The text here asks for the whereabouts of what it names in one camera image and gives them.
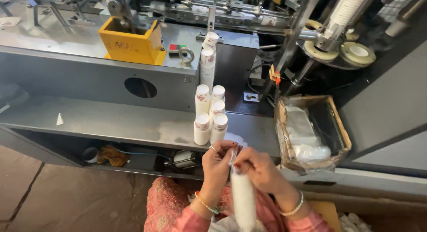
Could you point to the person's right hand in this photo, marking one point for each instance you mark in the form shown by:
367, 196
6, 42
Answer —
263, 172

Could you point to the person's left hand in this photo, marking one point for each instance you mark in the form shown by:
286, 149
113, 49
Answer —
215, 168

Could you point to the person's right fingers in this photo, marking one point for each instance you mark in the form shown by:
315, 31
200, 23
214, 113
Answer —
243, 158

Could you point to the person's left fingers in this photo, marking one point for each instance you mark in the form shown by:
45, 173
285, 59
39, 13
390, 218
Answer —
226, 146

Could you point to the plastic-wrapped sleeve of white cups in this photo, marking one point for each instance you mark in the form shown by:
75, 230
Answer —
243, 198

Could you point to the cluster of printed cup stacks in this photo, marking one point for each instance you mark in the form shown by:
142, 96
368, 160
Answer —
202, 128

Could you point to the small silver motor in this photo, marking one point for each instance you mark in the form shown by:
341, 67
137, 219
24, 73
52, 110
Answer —
185, 159

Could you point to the gold and green bangle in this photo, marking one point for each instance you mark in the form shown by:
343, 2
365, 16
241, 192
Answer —
207, 205

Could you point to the clear plastic bag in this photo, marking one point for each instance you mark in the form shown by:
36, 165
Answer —
223, 225

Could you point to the cardboard box with plastic bags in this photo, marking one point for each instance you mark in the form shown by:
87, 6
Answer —
310, 138

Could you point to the pink embroidered clothing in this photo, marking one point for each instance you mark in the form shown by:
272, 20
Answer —
166, 205

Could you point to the orange clamp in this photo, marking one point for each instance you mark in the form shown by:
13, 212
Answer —
275, 75

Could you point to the steel eye bolt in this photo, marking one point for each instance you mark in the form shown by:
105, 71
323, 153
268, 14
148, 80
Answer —
186, 55

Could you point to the brown cardboard sheet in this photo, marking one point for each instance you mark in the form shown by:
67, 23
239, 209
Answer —
328, 213

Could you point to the yellow rag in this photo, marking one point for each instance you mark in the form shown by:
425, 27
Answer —
113, 156

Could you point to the heap of loose white cups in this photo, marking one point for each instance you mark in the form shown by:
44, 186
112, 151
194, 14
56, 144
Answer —
353, 223

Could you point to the dark round cup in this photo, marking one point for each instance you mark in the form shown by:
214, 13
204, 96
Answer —
90, 155

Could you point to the yellow metal box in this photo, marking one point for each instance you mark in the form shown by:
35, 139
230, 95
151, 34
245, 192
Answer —
130, 45

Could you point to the turntable with cream moulds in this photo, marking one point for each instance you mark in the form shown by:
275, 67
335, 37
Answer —
357, 53

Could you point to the grey paper cup machine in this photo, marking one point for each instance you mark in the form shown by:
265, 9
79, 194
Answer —
83, 78

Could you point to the white paper scrap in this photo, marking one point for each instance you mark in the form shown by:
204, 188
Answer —
59, 120

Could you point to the white cup column in chute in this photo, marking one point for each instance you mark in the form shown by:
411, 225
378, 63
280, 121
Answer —
345, 11

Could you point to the red and green switch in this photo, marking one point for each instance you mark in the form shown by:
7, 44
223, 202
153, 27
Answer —
176, 49

